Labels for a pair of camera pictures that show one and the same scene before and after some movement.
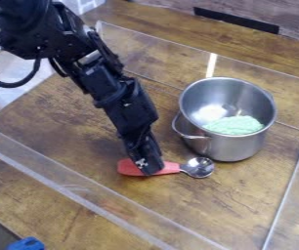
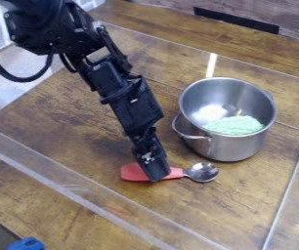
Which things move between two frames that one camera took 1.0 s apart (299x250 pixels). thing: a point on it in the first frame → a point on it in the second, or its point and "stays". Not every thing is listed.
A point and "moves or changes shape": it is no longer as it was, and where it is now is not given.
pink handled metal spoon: [199, 167] moves or changes shape
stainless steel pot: [228, 111] stays
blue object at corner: [28, 243] stays
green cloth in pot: [235, 125] stays
